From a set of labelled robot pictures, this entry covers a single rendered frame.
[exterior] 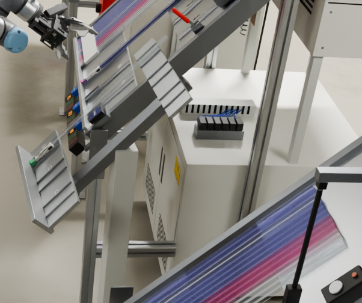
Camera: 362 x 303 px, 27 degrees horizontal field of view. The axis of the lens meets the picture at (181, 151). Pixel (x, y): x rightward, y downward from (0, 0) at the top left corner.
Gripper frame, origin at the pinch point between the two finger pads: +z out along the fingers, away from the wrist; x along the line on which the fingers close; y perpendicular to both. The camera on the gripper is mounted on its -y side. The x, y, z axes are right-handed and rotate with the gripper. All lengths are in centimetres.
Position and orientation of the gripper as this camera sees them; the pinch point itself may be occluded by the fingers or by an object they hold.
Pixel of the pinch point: (83, 45)
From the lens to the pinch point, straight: 250.2
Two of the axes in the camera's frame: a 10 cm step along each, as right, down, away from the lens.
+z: 7.1, 5.1, 4.8
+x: 7.0, -4.8, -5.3
